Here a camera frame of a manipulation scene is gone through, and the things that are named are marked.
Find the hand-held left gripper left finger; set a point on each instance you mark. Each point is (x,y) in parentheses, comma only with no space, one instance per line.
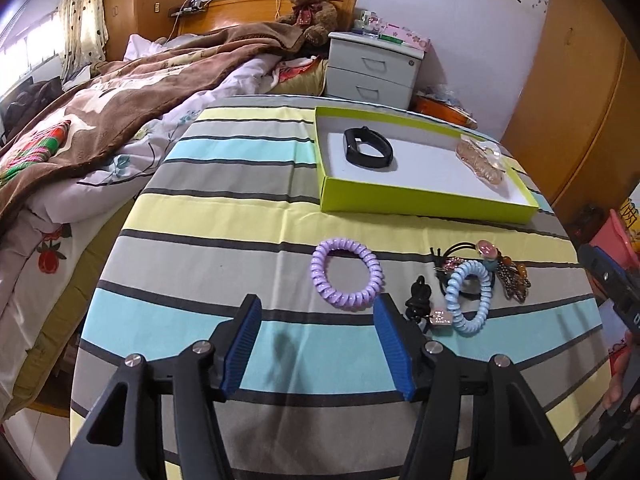
(242,341)

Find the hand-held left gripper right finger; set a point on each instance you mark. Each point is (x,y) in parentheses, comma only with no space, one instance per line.
(395,346)

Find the brown beaded hair clip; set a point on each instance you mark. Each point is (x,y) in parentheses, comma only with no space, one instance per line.
(512,282)

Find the green cardboard box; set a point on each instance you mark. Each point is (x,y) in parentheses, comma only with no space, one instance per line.
(400,201)

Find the person's right hand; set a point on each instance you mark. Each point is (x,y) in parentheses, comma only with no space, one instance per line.
(620,372)

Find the pink plastic stool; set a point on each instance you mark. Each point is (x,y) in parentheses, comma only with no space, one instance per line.
(617,235)

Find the striped cloth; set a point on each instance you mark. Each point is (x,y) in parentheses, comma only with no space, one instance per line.
(240,200)

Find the clear pink hair claw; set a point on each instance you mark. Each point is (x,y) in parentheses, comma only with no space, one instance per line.
(480,162)

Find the wooden door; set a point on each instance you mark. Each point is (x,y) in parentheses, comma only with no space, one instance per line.
(575,100)

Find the black smart band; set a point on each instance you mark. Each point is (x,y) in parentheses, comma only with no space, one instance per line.
(365,157)

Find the white floral quilt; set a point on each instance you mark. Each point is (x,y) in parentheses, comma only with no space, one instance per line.
(75,220)

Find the orange box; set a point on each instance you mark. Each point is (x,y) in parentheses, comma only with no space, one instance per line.
(442,110)

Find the yellow pillow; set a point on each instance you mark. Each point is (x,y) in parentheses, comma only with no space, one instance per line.
(300,82)

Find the brown blanket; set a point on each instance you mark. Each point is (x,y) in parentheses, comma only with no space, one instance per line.
(150,80)

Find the grey nightstand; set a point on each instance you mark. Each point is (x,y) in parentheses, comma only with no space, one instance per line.
(370,67)

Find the pink floral box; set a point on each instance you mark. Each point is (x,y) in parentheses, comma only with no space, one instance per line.
(407,36)

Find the wooden headboard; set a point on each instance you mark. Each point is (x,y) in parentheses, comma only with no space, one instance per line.
(240,10)

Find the power strip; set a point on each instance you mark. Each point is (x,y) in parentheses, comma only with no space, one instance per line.
(187,9)

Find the brown teddy bear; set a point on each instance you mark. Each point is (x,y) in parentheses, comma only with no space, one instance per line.
(307,7)

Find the wooden wardrobe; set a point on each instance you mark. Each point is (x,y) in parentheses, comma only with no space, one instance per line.
(145,5)

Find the window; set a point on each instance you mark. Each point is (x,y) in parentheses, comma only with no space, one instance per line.
(25,55)

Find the dotted curtain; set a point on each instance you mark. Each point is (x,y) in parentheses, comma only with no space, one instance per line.
(80,15)

